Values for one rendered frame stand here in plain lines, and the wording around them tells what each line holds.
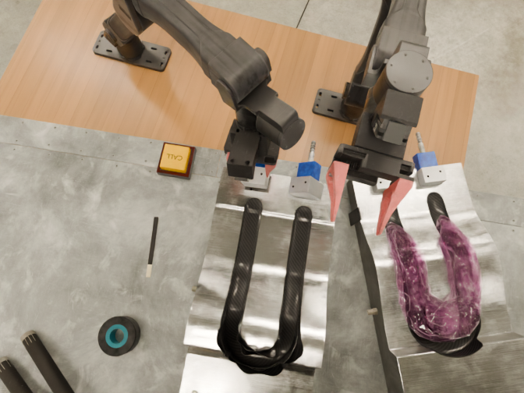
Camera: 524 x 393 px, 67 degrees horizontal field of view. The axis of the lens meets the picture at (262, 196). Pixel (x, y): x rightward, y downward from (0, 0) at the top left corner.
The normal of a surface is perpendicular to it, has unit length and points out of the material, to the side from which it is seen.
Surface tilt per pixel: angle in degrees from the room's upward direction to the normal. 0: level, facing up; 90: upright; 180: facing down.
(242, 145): 21
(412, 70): 2
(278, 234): 4
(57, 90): 0
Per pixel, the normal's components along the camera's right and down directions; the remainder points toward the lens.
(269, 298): 0.09, -0.68
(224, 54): 0.03, -0.24
